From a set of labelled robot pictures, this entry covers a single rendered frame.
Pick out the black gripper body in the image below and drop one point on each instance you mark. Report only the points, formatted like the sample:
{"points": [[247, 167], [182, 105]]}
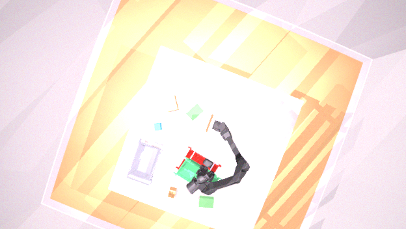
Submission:
{"points": [[207, 163]]}

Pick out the red plastic tray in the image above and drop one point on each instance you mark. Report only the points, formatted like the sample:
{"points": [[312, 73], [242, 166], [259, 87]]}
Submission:
{"points": [[198, 158]]}

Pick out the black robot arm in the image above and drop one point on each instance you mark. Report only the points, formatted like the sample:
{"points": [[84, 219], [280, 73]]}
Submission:
{"points": [[241, 169]]}

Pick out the small light blue block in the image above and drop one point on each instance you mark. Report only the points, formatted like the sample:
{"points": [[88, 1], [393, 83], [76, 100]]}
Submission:
{"points": [[157, 127]]}

